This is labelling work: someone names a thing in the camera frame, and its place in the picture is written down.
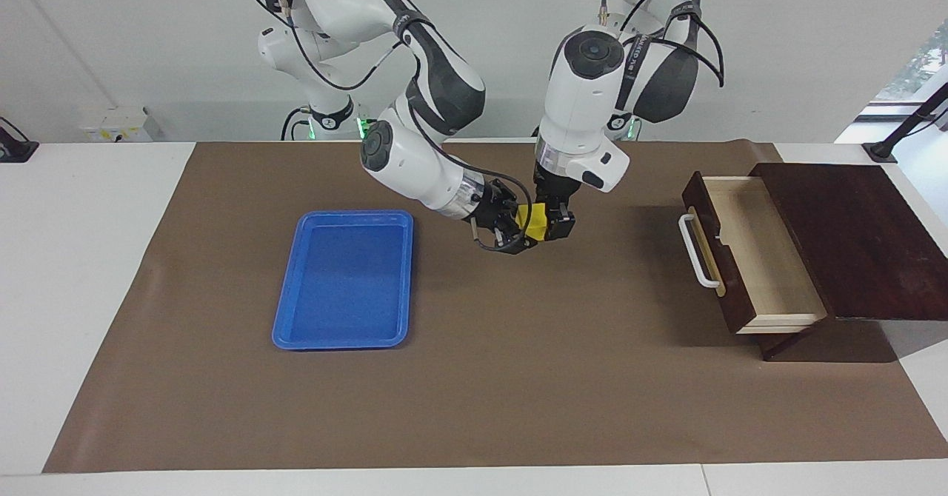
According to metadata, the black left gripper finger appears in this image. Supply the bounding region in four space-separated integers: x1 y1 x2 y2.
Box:
546 201 578 244

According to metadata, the yellow cube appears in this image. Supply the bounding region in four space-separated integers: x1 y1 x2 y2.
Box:
516 201 550 243

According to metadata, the wooden drawer with white handle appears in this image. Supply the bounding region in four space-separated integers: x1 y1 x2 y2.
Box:
678 170 830 335

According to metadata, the brown table mat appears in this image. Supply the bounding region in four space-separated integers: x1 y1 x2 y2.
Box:
42 139 948 475

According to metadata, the blue plastic tray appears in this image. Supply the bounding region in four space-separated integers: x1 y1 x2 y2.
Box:
272 210 415 351

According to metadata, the dark brown wooden cabinet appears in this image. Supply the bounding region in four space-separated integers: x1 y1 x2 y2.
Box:
747 161 948 363

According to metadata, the black clamp stand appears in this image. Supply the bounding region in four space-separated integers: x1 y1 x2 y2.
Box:
861 81 948 165

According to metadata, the window with green foliage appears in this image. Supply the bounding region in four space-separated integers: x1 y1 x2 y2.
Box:
874 19 948 104

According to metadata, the white socket box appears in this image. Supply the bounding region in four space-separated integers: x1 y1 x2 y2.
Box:
78 107 153 144

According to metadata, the grey strap on left arm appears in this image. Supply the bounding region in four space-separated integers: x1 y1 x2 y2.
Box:
616 33 657 112

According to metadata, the grey strap on arm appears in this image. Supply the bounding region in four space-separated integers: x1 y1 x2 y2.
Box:
393 9 429 44
616 33 657 112

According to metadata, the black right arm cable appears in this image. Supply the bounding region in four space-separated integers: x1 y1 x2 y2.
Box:
250 0 535 254

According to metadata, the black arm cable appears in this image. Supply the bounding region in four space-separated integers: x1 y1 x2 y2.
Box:
598 0 726 88
250 0 535 254

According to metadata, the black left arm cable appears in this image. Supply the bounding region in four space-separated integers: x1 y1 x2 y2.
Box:
598 0 726 88

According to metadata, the grey strap on right arm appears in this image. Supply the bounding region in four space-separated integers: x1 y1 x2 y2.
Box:
393 9 429 44

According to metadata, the black table clamp mount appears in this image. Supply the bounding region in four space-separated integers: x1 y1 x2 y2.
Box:
0 116 40 164

